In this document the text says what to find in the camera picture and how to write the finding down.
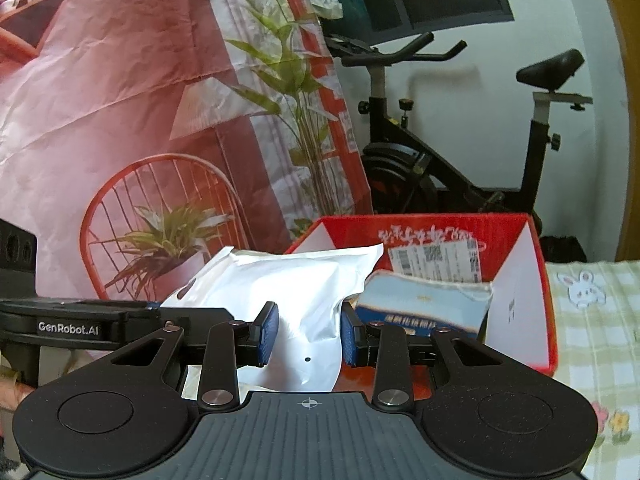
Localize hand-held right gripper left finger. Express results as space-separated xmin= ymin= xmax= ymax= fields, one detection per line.
xmin=106 ymin=301 xmax=280 ymax=410

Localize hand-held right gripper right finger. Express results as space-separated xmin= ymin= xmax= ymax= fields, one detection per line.
xmin=340 ymin=304 xmax=489 ymax=409

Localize white plastic pouch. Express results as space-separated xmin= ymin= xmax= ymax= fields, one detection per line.
xmin=160 ymin=242 xmax=386 ymax=394

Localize blue and white packet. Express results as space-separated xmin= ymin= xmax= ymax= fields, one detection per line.
xmin=350 ymin=269 xmax=495 ymax=344

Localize red cardboard box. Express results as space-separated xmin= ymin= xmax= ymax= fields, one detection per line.
xmin=282 ymin=212 xmax=560 ymax=397

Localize black exercise bike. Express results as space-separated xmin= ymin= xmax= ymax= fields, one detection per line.
xmin=322 ymin=32 xmax=594 ymax=242

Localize pink printed backdrop cloth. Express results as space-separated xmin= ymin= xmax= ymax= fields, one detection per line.
xmin=0 ymin=0 xmax=377 ymax=311

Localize checked rabbit print tablecloth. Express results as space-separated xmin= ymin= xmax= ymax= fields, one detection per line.
xmin=542 ymin=257 xmax=640 ymax=480

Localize white plastic bag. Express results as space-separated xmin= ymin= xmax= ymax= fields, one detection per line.
xmin=306 ymin=0 xmax=345 ymax=22

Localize wooden door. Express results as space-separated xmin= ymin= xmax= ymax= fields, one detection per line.
xmin=592 ymin=0 xmax=640 ymax=264

